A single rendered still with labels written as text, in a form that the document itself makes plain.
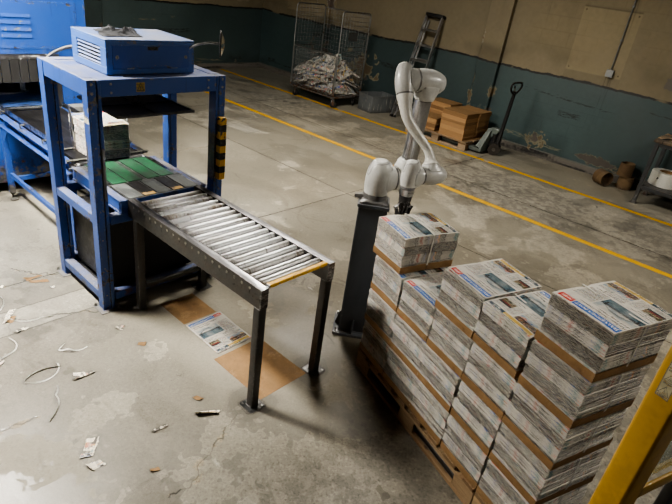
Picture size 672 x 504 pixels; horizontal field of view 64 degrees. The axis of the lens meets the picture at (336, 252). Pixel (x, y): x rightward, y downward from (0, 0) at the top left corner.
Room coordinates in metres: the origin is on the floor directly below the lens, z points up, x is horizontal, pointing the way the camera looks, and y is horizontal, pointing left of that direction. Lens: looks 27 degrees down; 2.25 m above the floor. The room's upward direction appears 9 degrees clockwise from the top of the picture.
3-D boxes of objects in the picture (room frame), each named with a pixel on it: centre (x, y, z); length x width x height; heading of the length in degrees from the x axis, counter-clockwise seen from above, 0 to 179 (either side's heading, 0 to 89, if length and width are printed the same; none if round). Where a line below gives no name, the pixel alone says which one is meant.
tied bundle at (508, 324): (2.05, -0.92, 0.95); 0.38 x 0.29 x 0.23; 120
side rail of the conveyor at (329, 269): (3.11, 0.53, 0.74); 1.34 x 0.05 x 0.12; 51
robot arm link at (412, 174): (2.98, -0.37, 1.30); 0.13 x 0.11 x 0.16; 116
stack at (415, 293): (2.42, -0.70, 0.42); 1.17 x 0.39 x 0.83; 31
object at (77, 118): (3.92, 1.92, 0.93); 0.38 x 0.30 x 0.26; 51
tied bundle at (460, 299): (2.30, -0.77, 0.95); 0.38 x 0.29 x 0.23; 122
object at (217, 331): (2.94, 0.71, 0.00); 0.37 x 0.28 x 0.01; 51
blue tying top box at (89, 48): (3.55, 1.48, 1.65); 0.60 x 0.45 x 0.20; 141
